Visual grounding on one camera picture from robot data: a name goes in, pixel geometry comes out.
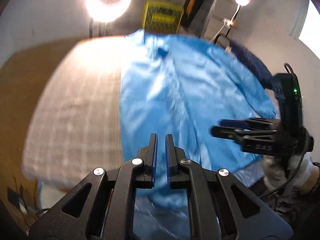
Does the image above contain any navy quilted jacket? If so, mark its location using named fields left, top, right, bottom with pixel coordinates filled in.
left=229, top=39, right=283, bottom=93

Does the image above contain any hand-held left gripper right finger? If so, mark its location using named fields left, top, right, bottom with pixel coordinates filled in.
left=165, top=134, right=293, bottom=240

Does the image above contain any plaid blanket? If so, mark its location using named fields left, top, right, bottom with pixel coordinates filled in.
left=21, top=36, right=125, bottom=188

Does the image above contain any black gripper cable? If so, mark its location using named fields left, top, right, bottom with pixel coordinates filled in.
left=260, top=63, right=312, bottom=198

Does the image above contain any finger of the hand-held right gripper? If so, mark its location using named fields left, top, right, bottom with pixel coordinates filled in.
left=219, top=117, right=278, bottom=130
left=211, top=126, right=278, bottom=145

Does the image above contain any light blue jacket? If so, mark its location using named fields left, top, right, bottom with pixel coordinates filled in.
left=119, top=29, right=278, bottom=240

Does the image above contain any ring light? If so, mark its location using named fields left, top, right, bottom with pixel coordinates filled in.
left=85, top=0, right=133, bottom=38

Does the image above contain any grey pleated cloth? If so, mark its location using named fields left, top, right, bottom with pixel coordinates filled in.
left=270, top=195, right=300, bottom=223

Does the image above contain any person's right hand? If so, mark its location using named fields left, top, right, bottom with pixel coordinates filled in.
left=262, top=154, right=314, bottom=195

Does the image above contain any person's right forearm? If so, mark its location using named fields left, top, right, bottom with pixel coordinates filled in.
left=301, top=166, right=320, bottom=195

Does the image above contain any yellow green patterned box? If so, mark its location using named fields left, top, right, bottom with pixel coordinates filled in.
left=142, top=0, right=184, bottom=34

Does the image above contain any window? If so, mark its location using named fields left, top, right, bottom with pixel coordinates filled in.
left=297, top=0, right=320, bottom=60

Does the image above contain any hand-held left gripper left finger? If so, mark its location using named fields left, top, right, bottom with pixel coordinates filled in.
left=29, top=133, right=158, bottom=240

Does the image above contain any orange scarf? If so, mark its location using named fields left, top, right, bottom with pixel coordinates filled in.
left=184, top=0, right=198, bottom=22

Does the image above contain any white clip lamp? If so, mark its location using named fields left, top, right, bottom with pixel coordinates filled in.
left=210, top=0, right=251, bottom=44

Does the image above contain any black metal chair frame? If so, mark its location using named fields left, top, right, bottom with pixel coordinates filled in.
left=214, top=34, right=232, bottom=50

